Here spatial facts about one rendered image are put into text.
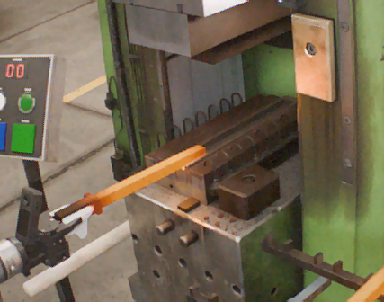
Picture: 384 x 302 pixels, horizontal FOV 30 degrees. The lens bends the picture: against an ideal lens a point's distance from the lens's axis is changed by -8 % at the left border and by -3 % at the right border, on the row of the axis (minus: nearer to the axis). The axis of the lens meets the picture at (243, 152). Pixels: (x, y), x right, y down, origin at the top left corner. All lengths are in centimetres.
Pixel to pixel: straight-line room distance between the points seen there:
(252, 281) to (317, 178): 27
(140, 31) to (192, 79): 35
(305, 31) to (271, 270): 57
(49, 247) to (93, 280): 158
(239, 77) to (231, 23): 49
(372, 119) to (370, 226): 25
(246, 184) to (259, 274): 21
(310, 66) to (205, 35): 23
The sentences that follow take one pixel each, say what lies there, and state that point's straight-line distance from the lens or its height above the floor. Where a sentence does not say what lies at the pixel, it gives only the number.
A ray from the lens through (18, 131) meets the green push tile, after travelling 194.
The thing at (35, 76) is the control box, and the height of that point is 115.
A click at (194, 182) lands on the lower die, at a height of 96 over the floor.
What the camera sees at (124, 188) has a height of 102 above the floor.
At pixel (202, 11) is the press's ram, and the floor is 138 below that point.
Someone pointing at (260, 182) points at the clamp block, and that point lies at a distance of 162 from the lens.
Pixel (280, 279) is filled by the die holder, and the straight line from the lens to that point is 175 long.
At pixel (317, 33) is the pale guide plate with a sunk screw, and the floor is 133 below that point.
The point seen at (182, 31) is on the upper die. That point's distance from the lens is 152.
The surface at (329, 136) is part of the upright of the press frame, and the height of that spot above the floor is 110.
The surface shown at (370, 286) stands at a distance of 131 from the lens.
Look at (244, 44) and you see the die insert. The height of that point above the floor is 123.
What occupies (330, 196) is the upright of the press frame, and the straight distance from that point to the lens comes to 162.
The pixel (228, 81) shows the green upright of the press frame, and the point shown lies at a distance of 203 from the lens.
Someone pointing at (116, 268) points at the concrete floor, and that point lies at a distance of 308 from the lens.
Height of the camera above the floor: 180
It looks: 28 degrees down
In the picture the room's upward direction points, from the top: 5 degrees counter-clockwise
